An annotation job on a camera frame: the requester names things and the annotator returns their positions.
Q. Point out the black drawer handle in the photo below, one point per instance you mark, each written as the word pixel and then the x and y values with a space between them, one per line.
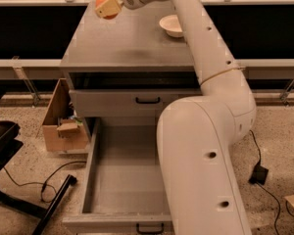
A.
pixel 147 102
pixel 149 230

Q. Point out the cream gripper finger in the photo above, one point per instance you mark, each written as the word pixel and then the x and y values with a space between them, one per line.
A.
pixel 107 8

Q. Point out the black stand leg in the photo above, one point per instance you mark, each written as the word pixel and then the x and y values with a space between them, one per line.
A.
pixel 47 214

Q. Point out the cardboard box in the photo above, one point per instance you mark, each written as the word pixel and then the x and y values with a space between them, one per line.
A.
pixel 62 131

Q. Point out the closed grey middle drawer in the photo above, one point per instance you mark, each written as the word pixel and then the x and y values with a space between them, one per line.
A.
pixel 121 102

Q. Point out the black tray cart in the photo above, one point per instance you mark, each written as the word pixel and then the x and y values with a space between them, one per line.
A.
pixel 9 145

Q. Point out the open grey bottom drawer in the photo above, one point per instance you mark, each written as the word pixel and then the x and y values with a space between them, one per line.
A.
pixel 122 183

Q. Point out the white bowl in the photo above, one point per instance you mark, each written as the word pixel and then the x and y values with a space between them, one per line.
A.
pixel 170 24

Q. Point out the grey drawer cabinet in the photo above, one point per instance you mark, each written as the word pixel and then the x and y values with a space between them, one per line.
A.
pixel 128 52

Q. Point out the black middle drawer handle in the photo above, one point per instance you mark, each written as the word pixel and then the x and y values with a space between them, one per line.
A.
pixel 147 102

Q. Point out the black bottom drawer handle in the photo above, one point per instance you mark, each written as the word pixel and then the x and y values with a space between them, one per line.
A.
pixel 149 230

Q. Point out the black power adapter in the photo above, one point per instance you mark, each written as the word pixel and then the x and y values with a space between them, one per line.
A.
pixel 259 175

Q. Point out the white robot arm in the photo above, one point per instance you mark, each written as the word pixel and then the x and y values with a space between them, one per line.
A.
pixel 194 134

